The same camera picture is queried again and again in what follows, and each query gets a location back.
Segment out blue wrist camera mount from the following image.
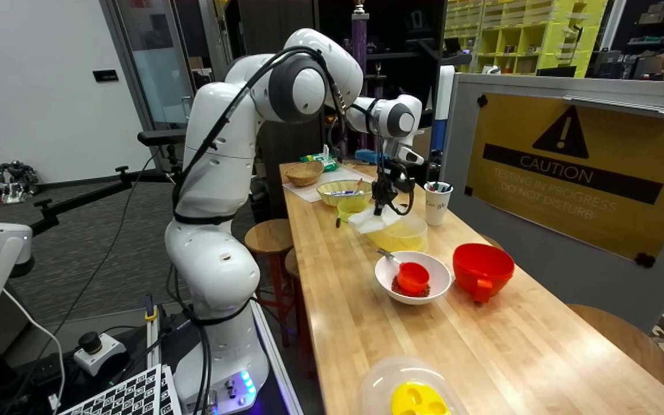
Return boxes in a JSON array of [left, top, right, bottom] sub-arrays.
[[356, 149, 385, 165]]

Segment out yellow shelving unit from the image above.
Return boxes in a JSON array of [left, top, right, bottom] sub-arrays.
[[446, 0, 609, 78]]

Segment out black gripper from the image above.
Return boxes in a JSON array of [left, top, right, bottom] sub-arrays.
[[372, 161, 415, 217]]

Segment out red measuring cup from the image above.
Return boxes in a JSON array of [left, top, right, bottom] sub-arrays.
[[392, 263, 430, 297]]

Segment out checkerboard calibration board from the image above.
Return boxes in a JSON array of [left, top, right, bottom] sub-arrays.
[[61, 363, 182, 415]]

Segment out red plastic bowl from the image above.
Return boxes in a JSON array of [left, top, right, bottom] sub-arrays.
[[452, 242, 518, 304]]

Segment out white napkin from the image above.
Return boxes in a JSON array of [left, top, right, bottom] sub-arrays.
[[348, 207, 385, 233]]

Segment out small yellow-green bowl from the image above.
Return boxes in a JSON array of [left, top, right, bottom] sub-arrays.
[[337, 195, 369, 221]]

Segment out white paper cup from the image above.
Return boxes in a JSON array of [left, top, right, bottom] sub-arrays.
[[425, 179, 452, 225]]

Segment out wooden bowl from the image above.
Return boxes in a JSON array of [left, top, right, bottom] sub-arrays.
[[286, 161, 323, 187]]

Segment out yellow clear plastic container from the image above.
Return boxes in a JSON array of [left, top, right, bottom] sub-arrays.
[[369, 215, 426, 252]]

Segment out wicker basket with items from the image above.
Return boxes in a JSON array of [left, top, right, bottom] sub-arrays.
[[316, 179, 372, 206]]

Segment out clear lid with yellow item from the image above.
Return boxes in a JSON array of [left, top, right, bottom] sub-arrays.
[[358, 355, 469, 415]]

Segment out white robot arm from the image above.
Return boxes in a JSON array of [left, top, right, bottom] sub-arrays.
[[165, 27, 423, 415]]

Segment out metal spoon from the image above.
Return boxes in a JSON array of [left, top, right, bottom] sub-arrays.
[[377, 247, 400, 265]]

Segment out yellow caution sign board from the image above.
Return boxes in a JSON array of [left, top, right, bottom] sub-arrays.
[[466, 95, 664, 267]]

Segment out round wooden stool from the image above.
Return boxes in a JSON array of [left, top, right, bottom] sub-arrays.
[[245, 218, 295, 346]]

